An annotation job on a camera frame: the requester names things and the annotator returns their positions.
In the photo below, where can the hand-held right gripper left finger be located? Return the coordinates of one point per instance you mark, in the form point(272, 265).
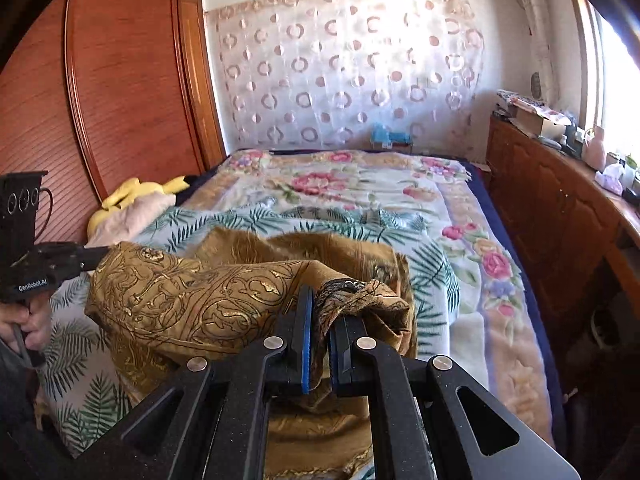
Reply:
point(307, 340)

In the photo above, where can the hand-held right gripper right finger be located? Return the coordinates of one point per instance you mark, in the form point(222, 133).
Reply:
point(345, 355)

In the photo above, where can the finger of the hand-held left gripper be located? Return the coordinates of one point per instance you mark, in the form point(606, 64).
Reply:
point(75, 259)

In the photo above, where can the golden patterned garment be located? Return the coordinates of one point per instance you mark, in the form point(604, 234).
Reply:
point(200, 300)

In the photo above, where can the person's left hand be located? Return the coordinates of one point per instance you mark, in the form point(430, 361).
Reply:
point(40, 325)

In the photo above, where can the pale pink cloth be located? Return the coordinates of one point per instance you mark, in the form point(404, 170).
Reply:
point(135, 217)

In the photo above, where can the yellow plush toy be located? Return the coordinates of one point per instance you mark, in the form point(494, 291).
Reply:
point(130, 190)

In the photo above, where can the palm leaf print blanket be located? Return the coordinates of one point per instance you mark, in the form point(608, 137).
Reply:
point(85, 355)

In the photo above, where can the floral blanket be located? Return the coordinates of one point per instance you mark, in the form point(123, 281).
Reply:
point(360, 185)

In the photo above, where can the wooden wardrobe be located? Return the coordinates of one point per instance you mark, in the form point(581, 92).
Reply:
point(125, 85)

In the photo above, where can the blue plastic toy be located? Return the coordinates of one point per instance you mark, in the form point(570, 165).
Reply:
point(390, 137)

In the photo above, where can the wooden cabinet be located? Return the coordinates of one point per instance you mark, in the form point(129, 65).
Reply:
point(550, 210)

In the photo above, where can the sheer circle-patterned curtain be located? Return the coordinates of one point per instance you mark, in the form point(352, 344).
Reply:
point(340, 70)

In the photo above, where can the cardboard box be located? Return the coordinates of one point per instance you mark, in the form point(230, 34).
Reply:
point(540, 120)

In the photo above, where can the pink jar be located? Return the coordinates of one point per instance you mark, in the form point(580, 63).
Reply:
point(596, 152)

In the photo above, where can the window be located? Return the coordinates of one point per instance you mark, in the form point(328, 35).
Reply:
point(615, 75)

